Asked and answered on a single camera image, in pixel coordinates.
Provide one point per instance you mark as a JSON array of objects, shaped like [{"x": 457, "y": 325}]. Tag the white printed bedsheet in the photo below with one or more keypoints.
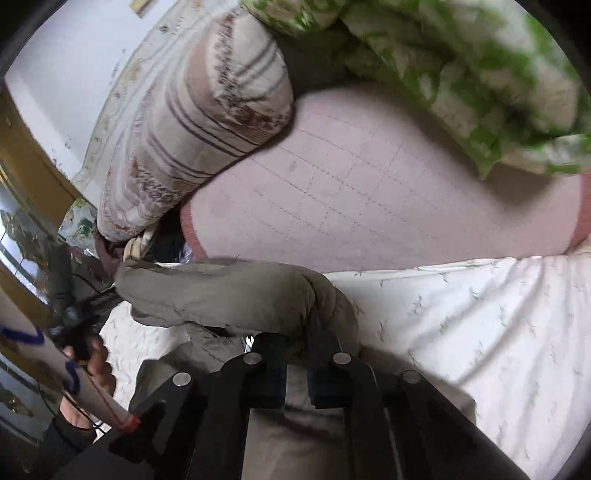
[{"x": 485, "y": 332}]

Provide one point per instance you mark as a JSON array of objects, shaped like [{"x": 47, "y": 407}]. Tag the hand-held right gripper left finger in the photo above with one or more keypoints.
[{"x": 269, "y": 369}]

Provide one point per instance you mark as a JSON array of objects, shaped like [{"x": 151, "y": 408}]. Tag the person's left forearm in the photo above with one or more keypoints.
[{"x": 69, "y": 415}]

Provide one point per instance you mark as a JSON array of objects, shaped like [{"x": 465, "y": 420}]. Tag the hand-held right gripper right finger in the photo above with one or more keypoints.
[{"x": 325, "y": 378}]

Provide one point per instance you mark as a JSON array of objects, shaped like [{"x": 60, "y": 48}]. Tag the green floral quilt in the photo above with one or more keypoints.
[{"x": 461, "y": 64}]

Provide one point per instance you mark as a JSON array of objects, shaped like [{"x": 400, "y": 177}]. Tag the khaki garment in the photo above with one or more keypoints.
[{"x": 221, "y": 295}]

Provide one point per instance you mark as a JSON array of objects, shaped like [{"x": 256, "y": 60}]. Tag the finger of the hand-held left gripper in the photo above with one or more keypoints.
[{"x": 69, "y": 286}]

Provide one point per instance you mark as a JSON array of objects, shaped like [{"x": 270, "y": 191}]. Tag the wooden cabinet frame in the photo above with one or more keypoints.
[{"x": 27, "y": 152}]

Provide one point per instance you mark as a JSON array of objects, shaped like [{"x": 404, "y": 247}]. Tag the person's left hand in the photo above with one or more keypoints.
[{"x": 94, "y": 367}]

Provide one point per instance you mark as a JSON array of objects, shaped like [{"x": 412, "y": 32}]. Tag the pink quilted blanket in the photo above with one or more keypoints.
[{"x": 369, "y": 194}]

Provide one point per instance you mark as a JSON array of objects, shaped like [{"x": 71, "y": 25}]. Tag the striped beige pillow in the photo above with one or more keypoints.
[{"x": 194, "y": 120}]

